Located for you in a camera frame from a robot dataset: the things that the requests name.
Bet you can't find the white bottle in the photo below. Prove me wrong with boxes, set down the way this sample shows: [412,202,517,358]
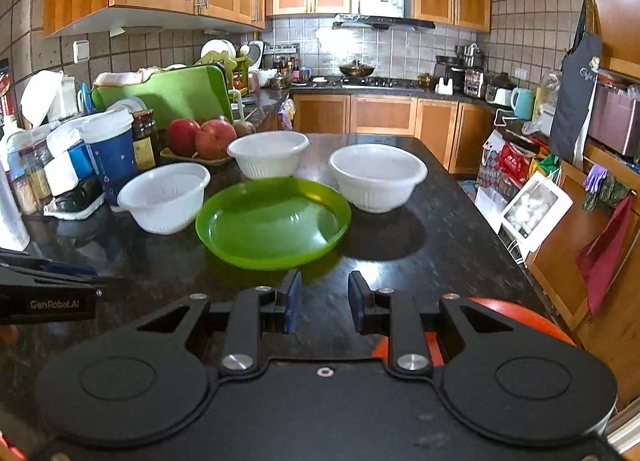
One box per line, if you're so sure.
[0,161,31,253]

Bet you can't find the purple glove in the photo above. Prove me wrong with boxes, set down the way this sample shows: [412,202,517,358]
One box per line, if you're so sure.
[583,164,609,194]

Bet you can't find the white pot dark lid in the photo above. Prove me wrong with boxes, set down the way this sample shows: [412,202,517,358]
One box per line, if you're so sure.
[485,72,517,107]

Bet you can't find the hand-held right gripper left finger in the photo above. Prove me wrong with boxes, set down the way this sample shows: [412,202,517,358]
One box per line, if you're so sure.
[134,269,303,376]

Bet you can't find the red apple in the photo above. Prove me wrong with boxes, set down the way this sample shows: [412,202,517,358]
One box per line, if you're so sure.
[166,118,202,158]
[195,119,238,160]

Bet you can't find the dark grey apron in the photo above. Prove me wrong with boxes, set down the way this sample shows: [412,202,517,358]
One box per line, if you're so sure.
[548,0,604,162]

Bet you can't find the large glass jar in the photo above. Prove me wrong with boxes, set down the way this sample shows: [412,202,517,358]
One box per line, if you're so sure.
[532,70,562,122]

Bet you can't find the dish rack with plates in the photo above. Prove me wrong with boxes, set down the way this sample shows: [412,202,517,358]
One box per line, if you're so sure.
[199,39,252,92]

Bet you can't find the wooden base cabinets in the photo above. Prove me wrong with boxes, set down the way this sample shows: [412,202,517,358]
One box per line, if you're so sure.
[291,92,497,175]

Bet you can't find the clear plastic jar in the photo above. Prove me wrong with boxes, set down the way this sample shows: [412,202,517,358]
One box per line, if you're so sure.
[16,140,54,214]

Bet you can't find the orange plastic plate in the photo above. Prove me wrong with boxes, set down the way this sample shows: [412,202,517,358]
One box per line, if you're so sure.
[371,297,577,358]

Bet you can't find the sink faucet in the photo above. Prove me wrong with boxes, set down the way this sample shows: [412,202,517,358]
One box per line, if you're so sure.
[228,88,246,122]

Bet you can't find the white cloth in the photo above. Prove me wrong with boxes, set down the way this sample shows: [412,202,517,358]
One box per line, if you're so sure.
[94,68,162,90]

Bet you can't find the red cloth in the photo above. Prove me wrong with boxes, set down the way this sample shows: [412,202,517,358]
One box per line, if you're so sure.
[574,195,636,318]

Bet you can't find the teal mug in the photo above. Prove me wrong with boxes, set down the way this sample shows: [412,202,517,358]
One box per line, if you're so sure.
[510,87,536,121]

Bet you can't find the white box with window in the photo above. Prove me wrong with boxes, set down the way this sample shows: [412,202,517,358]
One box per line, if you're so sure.
[501,171,575,253]

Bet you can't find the beige fruit tray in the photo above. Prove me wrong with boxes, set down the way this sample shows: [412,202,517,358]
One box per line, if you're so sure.
[160,146,236,167]

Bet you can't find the row of condiment bottles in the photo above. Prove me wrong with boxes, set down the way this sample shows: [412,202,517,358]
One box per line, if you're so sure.
[271,55,312,85]

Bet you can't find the white foam tray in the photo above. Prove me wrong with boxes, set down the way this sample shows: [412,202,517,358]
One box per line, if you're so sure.
[43,190,107,220]

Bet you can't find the dark sauce jar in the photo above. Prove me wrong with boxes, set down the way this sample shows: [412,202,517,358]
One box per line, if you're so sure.
[132,110,157,170]

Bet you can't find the range hood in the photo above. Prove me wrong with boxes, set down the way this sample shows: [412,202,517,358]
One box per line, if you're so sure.
[332,13,436,32]

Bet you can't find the pink box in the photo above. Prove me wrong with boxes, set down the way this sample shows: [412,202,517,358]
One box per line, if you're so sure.
[587,83,640,157]

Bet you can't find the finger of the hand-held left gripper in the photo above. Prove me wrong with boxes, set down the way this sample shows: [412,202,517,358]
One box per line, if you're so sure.
[0,248,99,277]
[0,271,127,289]

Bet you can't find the green cutting board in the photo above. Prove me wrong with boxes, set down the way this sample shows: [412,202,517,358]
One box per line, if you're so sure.
[92,65,235,128]

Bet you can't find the dark wok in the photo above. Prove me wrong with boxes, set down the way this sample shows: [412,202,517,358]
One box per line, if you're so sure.
[339,60,376,78]

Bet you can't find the red snack packet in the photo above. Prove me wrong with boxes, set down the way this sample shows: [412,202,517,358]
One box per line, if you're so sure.
[497,140,532,182]

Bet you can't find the green plastic plate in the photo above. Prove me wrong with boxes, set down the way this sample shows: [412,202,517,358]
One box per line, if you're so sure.
[195,177,352,271]

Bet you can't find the blue white tissue pack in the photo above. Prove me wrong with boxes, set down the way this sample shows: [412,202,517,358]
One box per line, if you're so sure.
[44,131,102,198]

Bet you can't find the blue paper cup white lid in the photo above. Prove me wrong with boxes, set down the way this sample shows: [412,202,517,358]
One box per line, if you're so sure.
[81,109,139,206]

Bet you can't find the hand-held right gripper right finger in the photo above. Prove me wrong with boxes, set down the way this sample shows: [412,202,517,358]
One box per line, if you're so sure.
[347,271,521,375]

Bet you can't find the gas stove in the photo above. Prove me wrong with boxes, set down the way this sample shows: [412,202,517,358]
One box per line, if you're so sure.
[327,76,427,90]

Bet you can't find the large white plastic bowl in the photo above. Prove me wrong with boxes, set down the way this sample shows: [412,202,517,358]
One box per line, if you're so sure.
[328,143,428,214]

